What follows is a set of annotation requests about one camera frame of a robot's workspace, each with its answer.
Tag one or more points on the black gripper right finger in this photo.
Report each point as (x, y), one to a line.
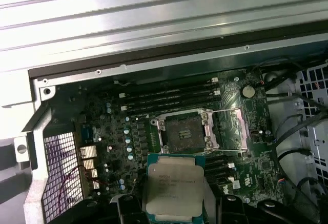
(230, 208)

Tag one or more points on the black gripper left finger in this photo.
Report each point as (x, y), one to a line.
(128, 208)

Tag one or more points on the silver CPU green board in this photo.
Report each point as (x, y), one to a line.
(174, 183)

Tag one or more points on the metal socket cover frame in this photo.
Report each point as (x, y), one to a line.
(243, 131)

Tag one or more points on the CPU socket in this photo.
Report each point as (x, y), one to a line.
(183, 131)

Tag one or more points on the silver rear port block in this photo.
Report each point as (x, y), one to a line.
(90, 163)
(92, 173)
(95, 184)
(88, 152)

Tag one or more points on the blue port connector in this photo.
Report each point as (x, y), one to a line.
(87, 134)

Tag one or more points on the green motherboard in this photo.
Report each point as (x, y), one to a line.
(256, 121)

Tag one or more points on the silver perforated drive cage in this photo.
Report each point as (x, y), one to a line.
(315, 131)

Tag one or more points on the black RAM slot white clips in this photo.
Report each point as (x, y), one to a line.
(169, 87)
(171, 100)

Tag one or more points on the silver coin cell battery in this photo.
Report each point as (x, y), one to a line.
(248, 91)

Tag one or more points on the black open PC case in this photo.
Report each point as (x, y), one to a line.
(164, 63)

